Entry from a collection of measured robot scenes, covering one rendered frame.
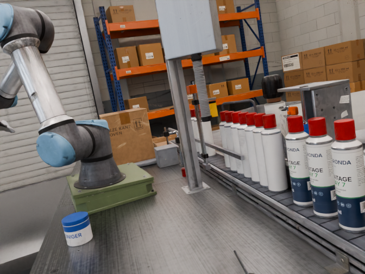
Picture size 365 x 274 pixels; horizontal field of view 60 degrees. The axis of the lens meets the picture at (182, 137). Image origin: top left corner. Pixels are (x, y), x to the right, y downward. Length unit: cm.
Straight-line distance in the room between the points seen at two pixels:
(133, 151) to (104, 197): 59
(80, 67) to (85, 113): 73
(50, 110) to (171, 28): 45
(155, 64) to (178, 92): 389
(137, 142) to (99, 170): 56
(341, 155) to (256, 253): 26
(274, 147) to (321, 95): 17
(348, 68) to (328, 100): 365
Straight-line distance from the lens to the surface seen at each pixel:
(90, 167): 116
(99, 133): 114
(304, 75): 483
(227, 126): 107
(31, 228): 119
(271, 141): 84
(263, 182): 92
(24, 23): 115
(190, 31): 102
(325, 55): 462
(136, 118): 167
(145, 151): 170
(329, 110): 81
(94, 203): 114
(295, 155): 75
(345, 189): 64
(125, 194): 115
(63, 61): 543
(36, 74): 110
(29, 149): 539
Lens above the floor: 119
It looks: 9 degrees down
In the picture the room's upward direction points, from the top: 10 degrees counter-clockwise
